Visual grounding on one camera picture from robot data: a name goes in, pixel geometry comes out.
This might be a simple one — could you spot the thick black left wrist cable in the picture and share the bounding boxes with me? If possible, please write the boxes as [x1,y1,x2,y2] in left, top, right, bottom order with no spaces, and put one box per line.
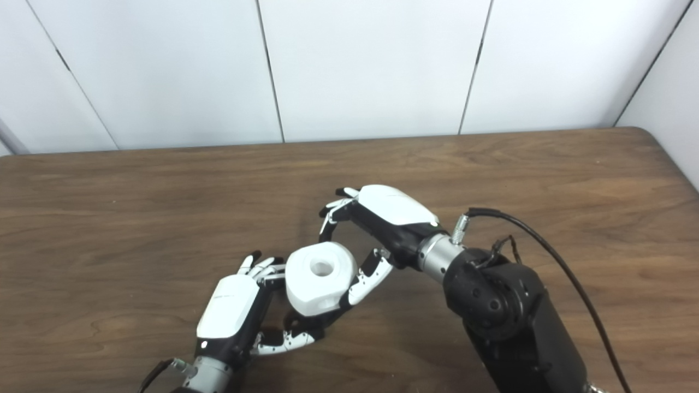
[139,358,197,393]

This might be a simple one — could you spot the black flanged holder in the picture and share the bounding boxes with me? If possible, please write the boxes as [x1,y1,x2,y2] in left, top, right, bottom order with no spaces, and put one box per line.
[284,305,350,335]

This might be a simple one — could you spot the grey wall corner post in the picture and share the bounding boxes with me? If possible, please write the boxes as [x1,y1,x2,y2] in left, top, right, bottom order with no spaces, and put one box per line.
[0,117,29,156]

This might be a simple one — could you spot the thin black right arm wire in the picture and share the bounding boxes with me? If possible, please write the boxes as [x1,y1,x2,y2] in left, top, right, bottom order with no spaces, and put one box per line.
[475,235,522,269]

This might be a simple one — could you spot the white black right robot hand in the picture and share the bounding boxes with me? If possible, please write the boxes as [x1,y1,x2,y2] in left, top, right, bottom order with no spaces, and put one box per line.
[318,184,441,307]

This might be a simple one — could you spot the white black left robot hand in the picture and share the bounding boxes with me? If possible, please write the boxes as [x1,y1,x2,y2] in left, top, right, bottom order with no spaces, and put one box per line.
[196,251,317,364]

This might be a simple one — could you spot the round white piece with holes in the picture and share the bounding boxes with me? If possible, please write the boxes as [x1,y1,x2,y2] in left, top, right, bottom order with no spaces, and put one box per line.
[285,242,359,318]

